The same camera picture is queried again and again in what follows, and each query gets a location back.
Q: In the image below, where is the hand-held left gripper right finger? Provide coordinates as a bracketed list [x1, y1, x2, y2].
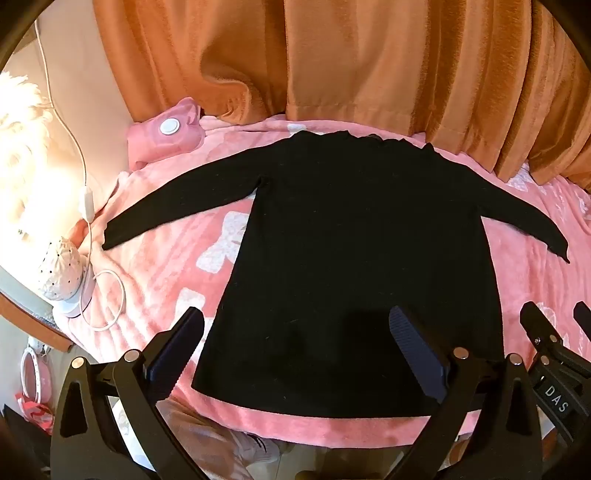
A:
[389, 305, 542, 480]

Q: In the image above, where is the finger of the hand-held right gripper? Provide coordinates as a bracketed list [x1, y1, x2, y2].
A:
[520, 302, 563, 354]
[573, 302, 591, 335]

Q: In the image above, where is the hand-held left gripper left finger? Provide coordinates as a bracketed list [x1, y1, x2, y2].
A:
[50, 306, 205, 480]

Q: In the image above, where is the black long-sleeved sweater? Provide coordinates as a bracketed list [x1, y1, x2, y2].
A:
[102, 130, 571, 423]

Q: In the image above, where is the person's leg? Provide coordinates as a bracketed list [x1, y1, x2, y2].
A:
[154, 398, 259, 480]

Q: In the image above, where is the pink flower-print blanket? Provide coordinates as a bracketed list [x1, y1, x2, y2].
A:
[69, 113, 591, 462]

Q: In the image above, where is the person's white shoe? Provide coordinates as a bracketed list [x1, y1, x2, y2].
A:
[231, 433, 283, 466]

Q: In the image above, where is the white dotted table lamp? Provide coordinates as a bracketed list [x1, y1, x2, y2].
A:
[38, 235, 98, 320]

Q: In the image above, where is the white and pink round case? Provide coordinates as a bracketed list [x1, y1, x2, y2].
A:
[21, 344, 55, 403]

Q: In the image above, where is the red cloth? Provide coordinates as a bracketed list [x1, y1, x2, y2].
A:
[16, 391, 52, 432]

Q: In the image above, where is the pink hot water bag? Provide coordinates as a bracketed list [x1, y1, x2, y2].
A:
[127, 97, 204, 171]

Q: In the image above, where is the white fluffy plush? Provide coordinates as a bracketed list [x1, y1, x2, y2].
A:
[0, 74, 84, 241]

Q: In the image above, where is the orange curtain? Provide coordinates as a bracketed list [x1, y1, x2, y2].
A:
[92, 0, 591, 195]

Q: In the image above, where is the white cable with switch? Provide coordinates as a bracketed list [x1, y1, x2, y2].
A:
[32, 32, 127, 333]

